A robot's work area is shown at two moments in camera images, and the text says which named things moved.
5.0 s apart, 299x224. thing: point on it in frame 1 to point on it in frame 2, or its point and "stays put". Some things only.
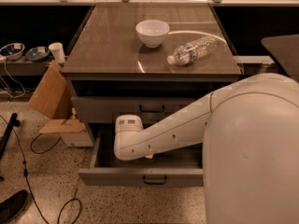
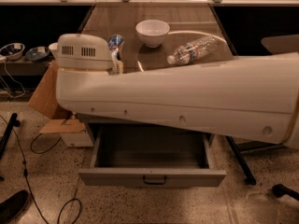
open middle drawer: (178, 168) stays put
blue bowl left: (12, 51) stays put
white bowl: (152, 32) stays put
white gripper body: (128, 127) to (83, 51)
